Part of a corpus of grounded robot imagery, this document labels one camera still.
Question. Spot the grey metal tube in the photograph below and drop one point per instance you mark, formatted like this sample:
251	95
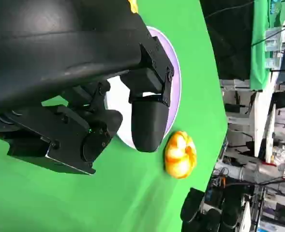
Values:
253	171

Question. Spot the green hanging cloth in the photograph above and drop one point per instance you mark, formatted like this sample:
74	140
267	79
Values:
260	60

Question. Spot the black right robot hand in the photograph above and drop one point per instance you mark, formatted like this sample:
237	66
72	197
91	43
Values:
191	205

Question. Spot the black backdrop cloth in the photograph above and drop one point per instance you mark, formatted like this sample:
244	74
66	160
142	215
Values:
229	36

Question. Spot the green table cloth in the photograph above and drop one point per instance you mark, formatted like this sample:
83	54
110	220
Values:
193	72

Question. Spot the lilac plate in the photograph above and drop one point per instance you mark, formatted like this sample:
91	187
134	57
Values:
175	96

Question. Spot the orange white toy bread roll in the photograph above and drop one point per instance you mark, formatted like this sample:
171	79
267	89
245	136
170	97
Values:
181	154
133	6

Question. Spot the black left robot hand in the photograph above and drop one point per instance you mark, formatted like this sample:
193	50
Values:
48	48

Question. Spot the clear plastic drawer unit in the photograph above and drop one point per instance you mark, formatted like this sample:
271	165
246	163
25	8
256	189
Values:
274	43

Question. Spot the white desk panel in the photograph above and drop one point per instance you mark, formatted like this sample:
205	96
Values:
260	120

